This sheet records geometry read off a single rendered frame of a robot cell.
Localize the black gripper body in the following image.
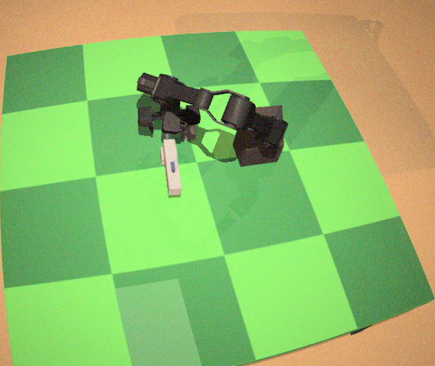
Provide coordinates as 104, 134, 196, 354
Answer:
137, 102, 201, 127

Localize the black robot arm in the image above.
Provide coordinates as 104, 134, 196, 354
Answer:
137, 72, 288, 149

